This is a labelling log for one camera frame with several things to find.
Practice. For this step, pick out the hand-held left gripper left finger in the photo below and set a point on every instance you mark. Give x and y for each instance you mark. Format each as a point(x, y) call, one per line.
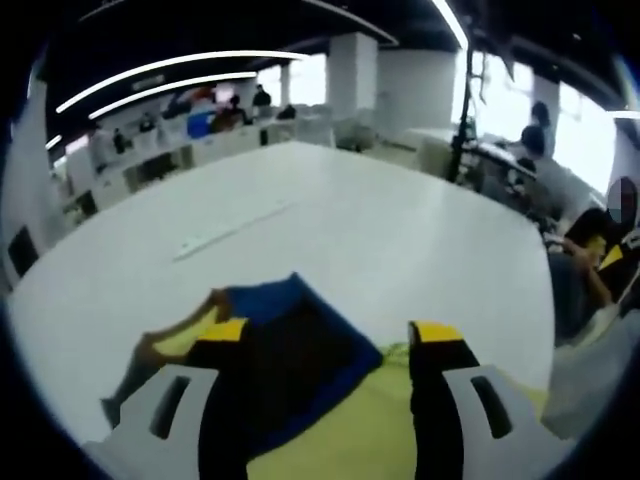
point(135, 450)

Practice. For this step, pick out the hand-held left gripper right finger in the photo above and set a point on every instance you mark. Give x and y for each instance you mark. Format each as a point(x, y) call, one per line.
point(435, 400)

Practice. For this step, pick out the yellow blue grey garment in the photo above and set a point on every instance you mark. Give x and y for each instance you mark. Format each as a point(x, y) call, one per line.
point(310, 345)

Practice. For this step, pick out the black cabinet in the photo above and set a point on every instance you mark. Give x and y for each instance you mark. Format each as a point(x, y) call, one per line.
point(22, 250)

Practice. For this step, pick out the black stand pole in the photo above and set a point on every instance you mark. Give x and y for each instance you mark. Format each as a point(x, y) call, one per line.
point(457, 150)

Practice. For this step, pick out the black office chair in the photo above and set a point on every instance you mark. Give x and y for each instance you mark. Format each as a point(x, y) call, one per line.
point(155, 167)

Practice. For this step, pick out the white tall cabinet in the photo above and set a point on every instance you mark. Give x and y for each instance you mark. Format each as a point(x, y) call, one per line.
point(80, 165)

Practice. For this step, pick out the wide white square pillar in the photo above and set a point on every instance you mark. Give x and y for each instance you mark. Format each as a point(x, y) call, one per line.
point(27, 175)

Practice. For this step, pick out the white counter cabinet row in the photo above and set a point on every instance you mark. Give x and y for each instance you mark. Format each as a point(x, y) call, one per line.
point(210, 150)

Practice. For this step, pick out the blue bin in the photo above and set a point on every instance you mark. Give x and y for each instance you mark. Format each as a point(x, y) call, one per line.
point(197, 126)

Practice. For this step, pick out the long ceiling light strip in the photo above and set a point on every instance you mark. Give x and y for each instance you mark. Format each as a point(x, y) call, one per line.
point(452, 22)
point(175, 82)
point(175, 62)

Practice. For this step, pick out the ceiling air vent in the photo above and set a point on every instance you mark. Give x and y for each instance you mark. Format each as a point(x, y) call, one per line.
point(147, 80)

